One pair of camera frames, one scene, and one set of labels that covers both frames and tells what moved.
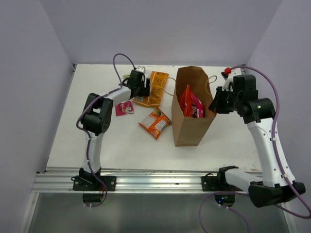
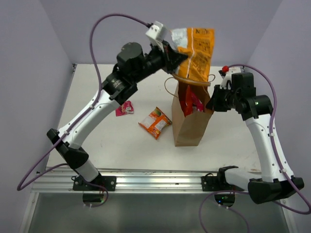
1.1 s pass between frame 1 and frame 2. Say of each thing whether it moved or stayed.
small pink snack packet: stayed
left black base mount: stayed
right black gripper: stayed
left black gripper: moved
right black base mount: stayed
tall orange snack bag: moved
